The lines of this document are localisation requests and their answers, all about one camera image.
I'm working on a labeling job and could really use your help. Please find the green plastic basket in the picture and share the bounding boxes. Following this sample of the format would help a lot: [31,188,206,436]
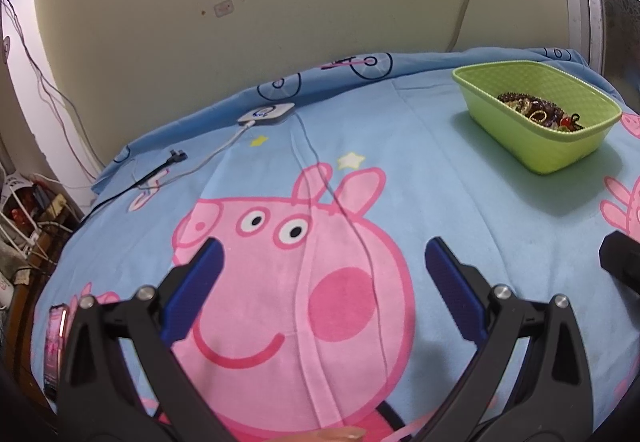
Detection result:
[452,60,622,175]

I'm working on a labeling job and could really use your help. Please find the thin grey wire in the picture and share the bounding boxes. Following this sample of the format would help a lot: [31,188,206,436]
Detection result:
[292,113,388,373]

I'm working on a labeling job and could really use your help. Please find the white charger puck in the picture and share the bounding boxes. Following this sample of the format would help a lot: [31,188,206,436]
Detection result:
[238,102,295,127]

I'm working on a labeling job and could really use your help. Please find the blue Peppa Pig bedsheet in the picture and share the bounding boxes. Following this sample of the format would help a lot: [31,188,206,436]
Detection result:
[30,48,639,441]

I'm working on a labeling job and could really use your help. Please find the black cable with plug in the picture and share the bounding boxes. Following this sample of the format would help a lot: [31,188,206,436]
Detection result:
[74,148,189,233]

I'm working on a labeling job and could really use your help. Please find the person's left hand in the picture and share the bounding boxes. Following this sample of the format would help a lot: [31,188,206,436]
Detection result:
[272,427,367,442]

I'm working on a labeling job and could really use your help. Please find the grey wall cable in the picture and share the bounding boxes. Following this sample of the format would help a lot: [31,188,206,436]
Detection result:
[444,0,490,54]

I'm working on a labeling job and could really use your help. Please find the white charger cable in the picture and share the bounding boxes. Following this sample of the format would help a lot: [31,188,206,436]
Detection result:
[134,123,252,195]

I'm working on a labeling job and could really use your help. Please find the pink phone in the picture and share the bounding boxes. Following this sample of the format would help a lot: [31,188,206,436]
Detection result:
[43,304,70,403]

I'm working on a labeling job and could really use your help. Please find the cluttered side shelf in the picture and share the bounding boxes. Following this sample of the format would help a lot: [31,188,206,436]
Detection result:
[1,170,79,314]

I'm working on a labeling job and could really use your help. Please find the wall wires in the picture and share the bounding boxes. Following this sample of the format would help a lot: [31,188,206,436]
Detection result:
[0,0,106,183]

